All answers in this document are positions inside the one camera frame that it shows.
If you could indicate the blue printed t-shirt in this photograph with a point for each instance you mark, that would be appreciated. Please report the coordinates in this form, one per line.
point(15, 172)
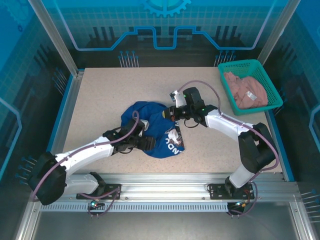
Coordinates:
point(156, 125)

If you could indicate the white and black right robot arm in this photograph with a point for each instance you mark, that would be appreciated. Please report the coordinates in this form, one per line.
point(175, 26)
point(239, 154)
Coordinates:
point(225, 122)

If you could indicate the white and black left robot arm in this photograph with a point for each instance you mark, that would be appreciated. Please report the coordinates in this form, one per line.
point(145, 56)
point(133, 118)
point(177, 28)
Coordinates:
point(82, 155)

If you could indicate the white label on pink cloth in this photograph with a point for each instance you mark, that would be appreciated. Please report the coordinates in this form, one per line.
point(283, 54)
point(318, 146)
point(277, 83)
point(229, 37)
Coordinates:
point(251, 95)

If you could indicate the pink cloth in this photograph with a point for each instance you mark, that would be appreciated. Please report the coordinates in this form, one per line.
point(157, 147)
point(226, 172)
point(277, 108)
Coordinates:
point(255, 85)

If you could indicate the small LED adapter board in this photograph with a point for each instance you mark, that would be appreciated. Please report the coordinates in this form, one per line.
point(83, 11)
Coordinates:
point(241, 203)
point(94, 203)

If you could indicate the green plastic mesh basket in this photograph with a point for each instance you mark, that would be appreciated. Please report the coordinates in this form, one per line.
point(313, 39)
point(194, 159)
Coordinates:
point(260, 72)

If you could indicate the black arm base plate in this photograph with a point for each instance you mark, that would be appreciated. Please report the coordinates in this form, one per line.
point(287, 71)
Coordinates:
point(216, 191)
point(113, 190)

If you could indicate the long aluminium mounting rail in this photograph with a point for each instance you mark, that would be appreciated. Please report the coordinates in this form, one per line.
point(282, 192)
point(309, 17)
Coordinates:
point(165, 185)

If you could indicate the aluminium side rail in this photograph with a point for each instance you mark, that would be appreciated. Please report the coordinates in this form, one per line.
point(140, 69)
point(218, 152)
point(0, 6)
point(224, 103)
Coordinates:
point(67, 112)

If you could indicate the aluminium frame post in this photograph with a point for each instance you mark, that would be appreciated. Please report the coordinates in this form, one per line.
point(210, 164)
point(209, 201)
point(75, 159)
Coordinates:
point(279, 32)
point(56, 37)

